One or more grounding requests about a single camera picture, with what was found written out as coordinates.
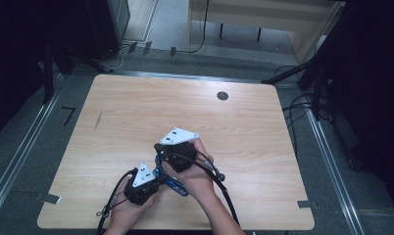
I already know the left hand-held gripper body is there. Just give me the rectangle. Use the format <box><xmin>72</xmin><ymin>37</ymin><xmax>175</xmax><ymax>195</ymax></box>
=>
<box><xmin>123</xmin><ymin>163</ymin><xmax>162</xmax><ymax>207</ymax></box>

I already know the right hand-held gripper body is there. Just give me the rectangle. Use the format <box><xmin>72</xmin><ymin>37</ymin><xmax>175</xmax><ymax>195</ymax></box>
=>
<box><xmin>153</xmin><ymin>126</ymin><xmax>200</xmax><ymax>174</ymax></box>

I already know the blue stapler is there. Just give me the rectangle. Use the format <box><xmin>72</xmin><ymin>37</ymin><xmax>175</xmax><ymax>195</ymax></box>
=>
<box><xmin>153</xmin><ymin>153</ymin><xmax>190</xmax><ymax>198</ymax></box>

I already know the person's left hand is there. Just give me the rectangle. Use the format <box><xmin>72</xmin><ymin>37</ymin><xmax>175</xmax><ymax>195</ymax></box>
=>
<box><xmin>110</xmin><ymin>177</ymin><xmax>161</xmax><ymax>231</ymax></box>

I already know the person's right hand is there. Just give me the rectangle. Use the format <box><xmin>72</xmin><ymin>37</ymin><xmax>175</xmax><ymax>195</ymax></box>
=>
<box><xmin>161</xmin><ymin>138</ymin><xmax>217</xmax><ymax>201</ymax></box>

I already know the grey tape strip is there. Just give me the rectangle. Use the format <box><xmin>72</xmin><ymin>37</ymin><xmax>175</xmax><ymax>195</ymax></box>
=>
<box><xmin>296</xmin><ymin>200</ymin><xmax>319</xmax><ymax>210</ymax></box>
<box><xmin>34</xmin><ymin>191</ymin><xmax>62</xmax><ymax>206</ymax></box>

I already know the black metal stand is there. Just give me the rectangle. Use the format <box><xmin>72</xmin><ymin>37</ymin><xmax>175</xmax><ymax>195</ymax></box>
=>
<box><xmin>261</xmin><ymin>19</ymin><xmax>343</xmax><ymax>121</ymax></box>
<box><xmin>41</xmin><ymin>38</ymin><xmax>115</xmax><ymax>106</ymax></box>

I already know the black cabinet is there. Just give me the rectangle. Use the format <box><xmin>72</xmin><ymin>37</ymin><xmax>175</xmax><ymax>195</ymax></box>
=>
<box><xmin>85</xmin><ymin>0</ymin><xmax>131</xmax><ymax>62</ymax></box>

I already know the light wooden desk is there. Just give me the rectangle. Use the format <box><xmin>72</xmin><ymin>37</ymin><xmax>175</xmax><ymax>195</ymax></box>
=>
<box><xmin>185</xmin><ymin>0</ymin><xmax>346</xmax><ymax>65</ymax></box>

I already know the left hand-held gripper black cable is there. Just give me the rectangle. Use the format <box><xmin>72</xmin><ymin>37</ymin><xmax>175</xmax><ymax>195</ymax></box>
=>
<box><xmin>95</xmin><ymin>167</ymin><xmax>139</xmax><ymax>235</ymax></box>

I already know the hand-held gripper black cable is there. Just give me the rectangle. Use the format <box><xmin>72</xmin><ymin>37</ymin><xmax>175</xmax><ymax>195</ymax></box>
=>
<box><xmin>95</xmin><ymin>167</ymin><xmax>139</xmax><ymax>235</ymax></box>
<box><xmin>165</xmin><ymin>149</ymin><xmax>242</xmax><ymax>229</ymax></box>

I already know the right hand-held gripper black cable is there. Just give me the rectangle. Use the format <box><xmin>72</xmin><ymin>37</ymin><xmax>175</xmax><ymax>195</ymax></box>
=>
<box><xmin>165</xmin><ymin>149</ymin><xmax>242</xmax><ymax>229</ymax></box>

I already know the tangle of black floor cables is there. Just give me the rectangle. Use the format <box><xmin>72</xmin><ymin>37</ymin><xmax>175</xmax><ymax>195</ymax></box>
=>
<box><xmin>273</xmin><ymin>64</ymin><xmax>333</xmax><ymax>158</ymax></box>

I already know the metal floor rail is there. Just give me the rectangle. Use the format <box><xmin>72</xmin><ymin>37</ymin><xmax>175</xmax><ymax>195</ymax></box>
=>
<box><xmin>305</xmin><ymin>107</ymin><xmax>367</xmax><ymax>235</ymax></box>
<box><xmin>0</xmin><ymin>74</ymin><xmax>66</xmax><ymax>226</ymax></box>

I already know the thin black hanging cable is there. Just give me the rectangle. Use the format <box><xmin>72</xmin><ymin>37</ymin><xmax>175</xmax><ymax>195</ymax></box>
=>
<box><xmin>175</xmin><ymin>0</ymin><xmax>211</xmax><ymax>55</ymax></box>

